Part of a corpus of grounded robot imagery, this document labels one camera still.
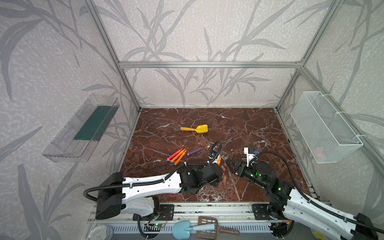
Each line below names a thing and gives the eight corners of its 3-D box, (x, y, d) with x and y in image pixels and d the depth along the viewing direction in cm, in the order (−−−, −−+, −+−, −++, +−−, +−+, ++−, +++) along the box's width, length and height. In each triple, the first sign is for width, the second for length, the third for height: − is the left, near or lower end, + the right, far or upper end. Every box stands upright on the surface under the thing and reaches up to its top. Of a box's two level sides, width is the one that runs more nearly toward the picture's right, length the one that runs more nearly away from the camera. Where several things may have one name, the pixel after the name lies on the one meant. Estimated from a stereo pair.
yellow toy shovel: (180, 135, 107) (180, 133, 105) (180, 128, 111) (180, 126, 109) (208, 132, 108) (208, 130, 106) (207, 126, 112) (207, 124, 110)
